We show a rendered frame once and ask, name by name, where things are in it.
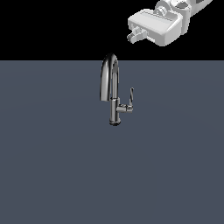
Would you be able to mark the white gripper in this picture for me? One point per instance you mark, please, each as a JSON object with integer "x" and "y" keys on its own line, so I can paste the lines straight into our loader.
{"x": 159, "y": 27}

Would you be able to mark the chrome gooseneck faucet body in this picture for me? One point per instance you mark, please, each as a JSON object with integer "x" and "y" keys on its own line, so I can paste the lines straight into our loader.
{"x": 114, "y": 87}

